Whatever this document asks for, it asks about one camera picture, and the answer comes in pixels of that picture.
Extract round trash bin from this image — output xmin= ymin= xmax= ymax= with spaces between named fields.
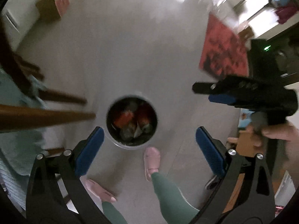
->
xmin=105 ymin=95 xmax=158 ymax=150

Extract person right hand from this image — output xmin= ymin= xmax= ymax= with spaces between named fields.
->
xmin=246 ymin=122 xmax=298 ymax=150

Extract red patterned floor mat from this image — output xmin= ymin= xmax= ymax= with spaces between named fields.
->
xmin=199 ymin=13 xmax=249 ymax=80

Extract left pink slipper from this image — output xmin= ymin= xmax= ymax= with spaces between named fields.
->
xmin=85 ymin=179 xmax=117 ymax=203

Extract pink slipper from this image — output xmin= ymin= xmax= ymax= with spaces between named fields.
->
xmin=85 ymin=179 xmax=117 ymax=203
xmin=143 ymin=147 xmax=161 ymax=181

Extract green trouser legs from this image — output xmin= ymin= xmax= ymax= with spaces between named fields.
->
xmin=98 ymin=169 xmax=199 ymax=223

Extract right pink slipper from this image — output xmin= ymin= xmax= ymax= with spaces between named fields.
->
xmin=143 ymin=147 xmax=161 ymax=181

